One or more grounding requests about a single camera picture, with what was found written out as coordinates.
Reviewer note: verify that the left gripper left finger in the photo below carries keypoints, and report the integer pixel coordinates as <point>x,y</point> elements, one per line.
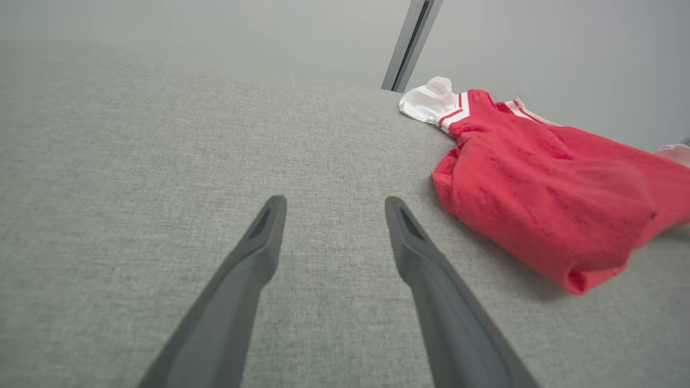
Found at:
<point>226,312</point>

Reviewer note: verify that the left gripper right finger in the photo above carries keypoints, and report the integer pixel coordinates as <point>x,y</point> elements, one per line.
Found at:
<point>453,323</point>

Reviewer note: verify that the red white lettered jersey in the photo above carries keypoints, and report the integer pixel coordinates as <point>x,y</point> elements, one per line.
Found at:
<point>550,194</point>

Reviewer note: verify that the grey metal partition post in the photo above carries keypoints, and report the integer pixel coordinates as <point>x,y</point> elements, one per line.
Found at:
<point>412,37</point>

